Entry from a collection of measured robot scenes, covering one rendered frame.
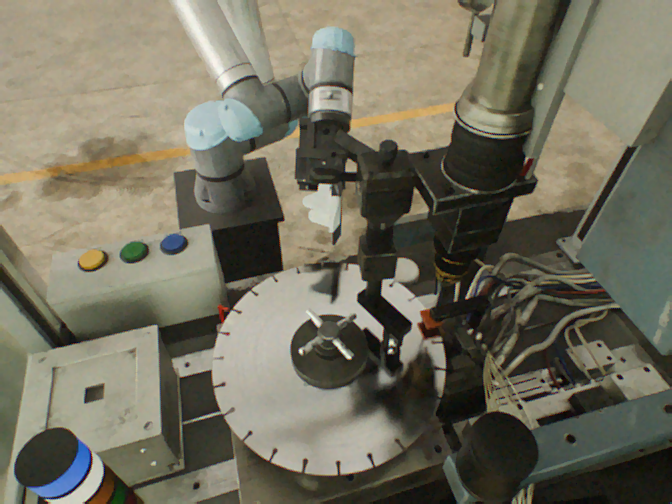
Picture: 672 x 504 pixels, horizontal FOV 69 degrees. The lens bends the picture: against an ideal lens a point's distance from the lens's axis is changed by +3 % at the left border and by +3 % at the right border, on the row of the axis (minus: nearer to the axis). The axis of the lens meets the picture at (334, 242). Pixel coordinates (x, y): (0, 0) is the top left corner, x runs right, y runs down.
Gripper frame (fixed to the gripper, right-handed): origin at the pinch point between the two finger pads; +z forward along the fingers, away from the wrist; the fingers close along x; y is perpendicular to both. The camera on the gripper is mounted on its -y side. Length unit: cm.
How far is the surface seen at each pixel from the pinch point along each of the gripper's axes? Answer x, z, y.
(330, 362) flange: 9.1, 19.0, -0.1
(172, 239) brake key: -10.2, -0.1, 31.0
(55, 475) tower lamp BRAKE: 37.1, 25.5, 19.7
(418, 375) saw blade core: 8.5, 20.2, -12.3
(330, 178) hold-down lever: 24.8, -2.6, 0.3
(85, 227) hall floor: -134, -22, 118
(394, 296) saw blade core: 1.2, 9.3, -9.5
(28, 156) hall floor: -161, -63, 168
